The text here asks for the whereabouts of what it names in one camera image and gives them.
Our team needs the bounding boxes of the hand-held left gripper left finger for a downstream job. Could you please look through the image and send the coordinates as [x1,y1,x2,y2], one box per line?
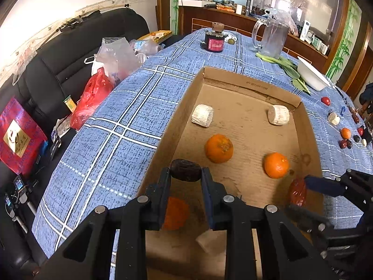
[38,167,172,280]

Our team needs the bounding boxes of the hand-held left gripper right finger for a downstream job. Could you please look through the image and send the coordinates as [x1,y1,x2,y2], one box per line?
[201,167,338,280]

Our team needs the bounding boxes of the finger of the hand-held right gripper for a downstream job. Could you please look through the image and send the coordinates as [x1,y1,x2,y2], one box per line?
[304,168,373,210]
[284,203,335,234]

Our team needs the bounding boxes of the dark brown date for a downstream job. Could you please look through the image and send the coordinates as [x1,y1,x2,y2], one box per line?
[170,159,202,182]

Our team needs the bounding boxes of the brown cardboard box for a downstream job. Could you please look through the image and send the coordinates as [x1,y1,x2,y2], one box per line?
[137,66,324,280]

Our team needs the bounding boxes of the dark clothing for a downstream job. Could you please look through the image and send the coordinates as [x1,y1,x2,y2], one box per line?
[359,82,373,105]

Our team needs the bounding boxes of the white bowl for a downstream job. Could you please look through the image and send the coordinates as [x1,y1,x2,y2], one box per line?
[297,56,332,91]

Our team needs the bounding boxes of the green leafy vegetables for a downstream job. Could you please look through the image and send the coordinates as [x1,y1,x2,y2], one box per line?
[256,52,312,95]

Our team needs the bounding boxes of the red plastic bag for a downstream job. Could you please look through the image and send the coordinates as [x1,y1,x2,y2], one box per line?
[70,68,114,131]

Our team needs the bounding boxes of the green yellow packet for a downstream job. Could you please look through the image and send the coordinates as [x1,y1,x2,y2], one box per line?
[63,96,77,114]

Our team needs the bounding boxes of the small black device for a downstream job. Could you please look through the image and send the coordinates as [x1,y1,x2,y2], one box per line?
[3,193,18,219]
[13,174,30,193]

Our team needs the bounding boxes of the red gift bag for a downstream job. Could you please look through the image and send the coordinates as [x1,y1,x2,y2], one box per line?
[0,97,48,177]

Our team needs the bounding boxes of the glass pitcher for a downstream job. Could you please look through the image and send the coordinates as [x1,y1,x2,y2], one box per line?
[252,17,289,59]

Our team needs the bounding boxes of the clear plastic bag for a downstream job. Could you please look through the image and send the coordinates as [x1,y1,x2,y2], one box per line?
[264,8,299,34]
[84,37,143,86]

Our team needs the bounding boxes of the plastic water bottle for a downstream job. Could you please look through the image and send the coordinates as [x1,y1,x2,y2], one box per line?
[130,39,166,56]

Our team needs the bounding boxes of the black jar with red label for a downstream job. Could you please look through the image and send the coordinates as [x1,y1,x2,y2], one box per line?
[200,23,226,53]

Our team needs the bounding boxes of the yellow box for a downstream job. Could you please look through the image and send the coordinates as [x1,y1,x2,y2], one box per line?
[137,30,173,43]

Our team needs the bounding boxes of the black sofa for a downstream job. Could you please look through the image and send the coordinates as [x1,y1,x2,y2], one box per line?
[0,7,150,272]

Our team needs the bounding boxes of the wooden counter cabinet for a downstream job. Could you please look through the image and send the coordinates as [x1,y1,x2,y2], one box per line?
[178,0,333,70]

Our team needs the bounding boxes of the green bamboo wall decal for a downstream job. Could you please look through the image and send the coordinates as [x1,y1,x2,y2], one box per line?
[170,0,180,34]
[326,6,362,79]

